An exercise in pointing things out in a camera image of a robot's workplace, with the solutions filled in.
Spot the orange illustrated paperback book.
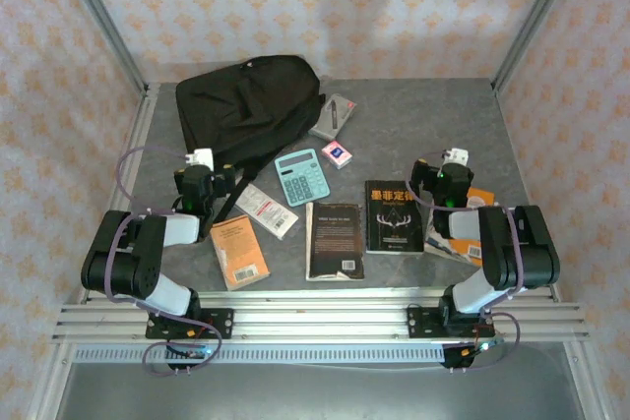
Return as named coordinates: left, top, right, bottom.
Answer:
left=423, top=186, right=496, bottom=269

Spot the black book with antlers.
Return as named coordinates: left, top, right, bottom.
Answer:
left=364, top=179, right=425, bottom=256

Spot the white plastic packet red label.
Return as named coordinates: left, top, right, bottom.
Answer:
left=234, top=183, right=300, bottom=241

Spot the plain orange paperback book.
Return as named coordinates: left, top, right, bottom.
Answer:
left=209, top=215, right=271, bottom=292

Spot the teal calculator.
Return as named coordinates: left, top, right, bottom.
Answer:
left=274, top=148, right=332, bottom=209

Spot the black backpack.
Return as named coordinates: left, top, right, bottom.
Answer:
left=175, top=54, right=327, bottom=224

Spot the small pink white packet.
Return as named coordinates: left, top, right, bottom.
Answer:
left=321, top=140, right=354, bottom=170

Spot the black paperback book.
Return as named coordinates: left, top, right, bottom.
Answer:
left=304, top=202, right=366, bottom=282

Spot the small green circuit board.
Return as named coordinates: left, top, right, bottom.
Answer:
left=165, top=344, right=214, bottom=361
left=460, top=339, right=504, bottom=358

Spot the grey metal lower panel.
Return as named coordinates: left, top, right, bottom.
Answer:
left=53, top=363, right=587, bottom=420

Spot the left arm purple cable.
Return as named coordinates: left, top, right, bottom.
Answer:
left=105, top=146, right=223, bottom=378

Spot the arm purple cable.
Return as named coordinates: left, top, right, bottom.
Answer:
left=407, top=151, right=522, bottom=372
left=105, top=146, right=223, bottom=378

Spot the aluminium side rail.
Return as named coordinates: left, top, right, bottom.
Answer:
left=78, top=83, right=161, bottom=303

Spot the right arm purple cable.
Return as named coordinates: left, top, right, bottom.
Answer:
left=407, top=151, right=522, bottom=372

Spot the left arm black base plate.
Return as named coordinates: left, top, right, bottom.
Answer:
left=146, top=308, right=234, bottom=341

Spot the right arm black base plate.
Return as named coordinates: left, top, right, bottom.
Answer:
left=407, top=305, right=493, bottom=340

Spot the aluminium mounting rail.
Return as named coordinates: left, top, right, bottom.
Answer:
left=51, top=286, right=590, bottom=345

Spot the aluminium frame post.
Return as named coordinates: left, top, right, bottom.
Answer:
left=491, top=0, right=587, bottom=94
left=53, top=0, right=149, bottom=92

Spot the grey slotted cable duct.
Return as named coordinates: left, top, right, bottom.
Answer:
left=72, top=344, right=447, bottom=365

